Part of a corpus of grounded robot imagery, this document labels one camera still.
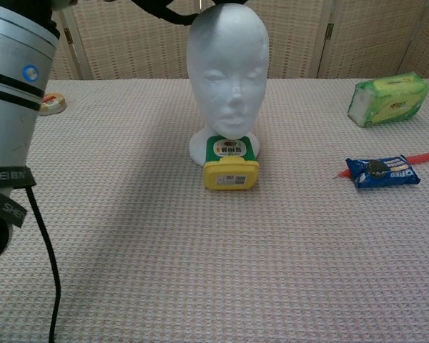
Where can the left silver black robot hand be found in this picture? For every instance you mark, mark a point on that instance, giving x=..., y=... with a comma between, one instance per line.
x=65, y=3

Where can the black baseball cap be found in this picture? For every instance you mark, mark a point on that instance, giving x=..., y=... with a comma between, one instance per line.
x=175, y=18

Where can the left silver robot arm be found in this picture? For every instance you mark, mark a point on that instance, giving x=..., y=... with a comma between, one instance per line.
x=10, y=107

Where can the white foam mannequin head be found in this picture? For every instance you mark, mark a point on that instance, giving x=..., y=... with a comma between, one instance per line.
x=225, y=68

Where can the woven folding screen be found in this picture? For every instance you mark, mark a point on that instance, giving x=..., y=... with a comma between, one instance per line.
x=128, y=46

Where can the round beige tape roll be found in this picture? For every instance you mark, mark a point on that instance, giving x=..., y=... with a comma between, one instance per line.
x=53, y=103

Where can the green yellow plastic container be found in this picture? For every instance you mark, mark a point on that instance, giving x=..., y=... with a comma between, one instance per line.
x=230, y=171

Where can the beige woven tablecloth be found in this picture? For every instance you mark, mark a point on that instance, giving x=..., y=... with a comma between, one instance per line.
x=214, y=257

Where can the green tissue pack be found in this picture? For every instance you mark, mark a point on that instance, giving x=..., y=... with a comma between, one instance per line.
x=389, y=100

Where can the blue Oreo cookie pack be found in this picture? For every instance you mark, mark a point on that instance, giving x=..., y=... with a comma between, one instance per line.
x=382, y=172

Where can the red pen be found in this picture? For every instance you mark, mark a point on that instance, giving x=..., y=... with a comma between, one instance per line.
x=423, y=157

